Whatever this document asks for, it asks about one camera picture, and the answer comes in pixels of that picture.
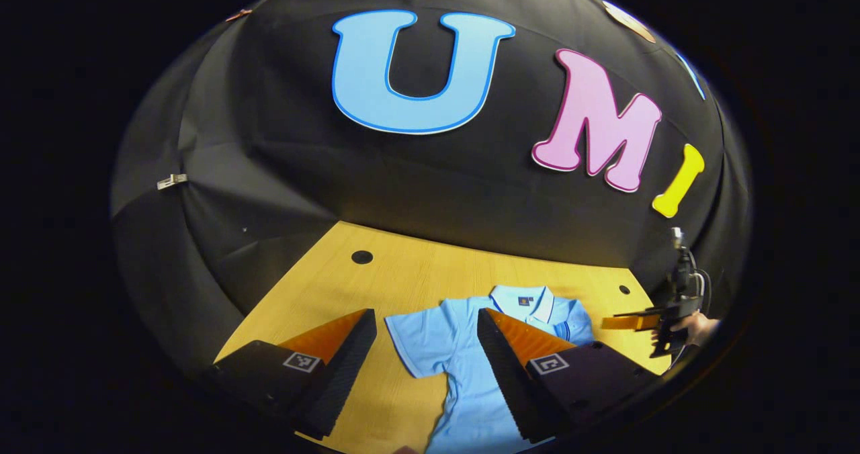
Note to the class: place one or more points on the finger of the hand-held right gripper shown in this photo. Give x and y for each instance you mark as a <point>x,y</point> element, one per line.
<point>631,322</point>

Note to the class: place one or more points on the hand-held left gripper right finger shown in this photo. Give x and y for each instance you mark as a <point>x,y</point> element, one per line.
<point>505,380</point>

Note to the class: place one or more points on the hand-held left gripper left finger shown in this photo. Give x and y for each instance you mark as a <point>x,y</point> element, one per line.
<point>336,380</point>

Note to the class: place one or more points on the light blue T-shirt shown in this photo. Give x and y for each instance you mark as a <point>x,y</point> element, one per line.
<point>437,340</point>

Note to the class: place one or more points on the black backdrop cloth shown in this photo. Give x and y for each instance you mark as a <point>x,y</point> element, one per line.
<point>437,178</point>

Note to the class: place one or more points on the white cloth clip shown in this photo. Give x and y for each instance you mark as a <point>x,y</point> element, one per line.
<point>171,181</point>

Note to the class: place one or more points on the red cloth clip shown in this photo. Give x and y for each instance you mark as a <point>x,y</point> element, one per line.
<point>238,15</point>

